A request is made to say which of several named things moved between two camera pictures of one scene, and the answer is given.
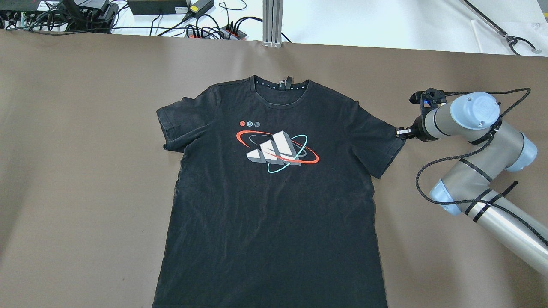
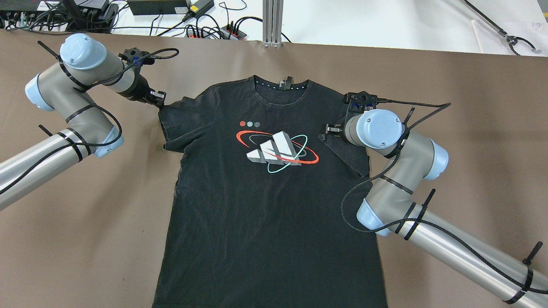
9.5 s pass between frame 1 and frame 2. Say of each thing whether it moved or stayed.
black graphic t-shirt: stayed
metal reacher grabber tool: stayed
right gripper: moved
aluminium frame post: stayed
